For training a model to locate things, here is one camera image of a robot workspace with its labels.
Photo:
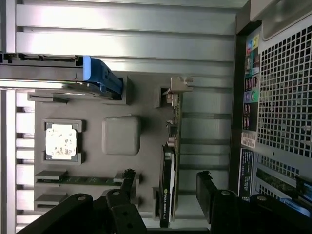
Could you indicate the white barcode label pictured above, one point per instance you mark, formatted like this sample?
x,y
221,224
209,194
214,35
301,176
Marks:
x,y
248,139

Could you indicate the silver CPU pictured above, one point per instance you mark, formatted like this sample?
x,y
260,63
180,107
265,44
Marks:
x,y
61,140

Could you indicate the grey parts rack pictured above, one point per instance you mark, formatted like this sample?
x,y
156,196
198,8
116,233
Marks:
x,y
148,136

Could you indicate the black printed case label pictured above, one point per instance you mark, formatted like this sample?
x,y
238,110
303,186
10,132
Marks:
x,y
246,170

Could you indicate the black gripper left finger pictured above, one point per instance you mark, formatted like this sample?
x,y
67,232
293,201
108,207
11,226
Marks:
x,y
124,212

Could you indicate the grey perforated PC case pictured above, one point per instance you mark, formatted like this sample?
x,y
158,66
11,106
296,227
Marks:
x,y
282,97

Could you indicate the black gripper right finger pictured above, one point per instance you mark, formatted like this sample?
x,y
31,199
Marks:
x,y
204,195

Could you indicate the green RAM stick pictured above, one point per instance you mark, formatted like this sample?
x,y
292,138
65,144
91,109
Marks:
x,y
83,180

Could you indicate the disk with blue carrier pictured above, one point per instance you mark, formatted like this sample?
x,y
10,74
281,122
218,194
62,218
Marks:
x,y
97,70

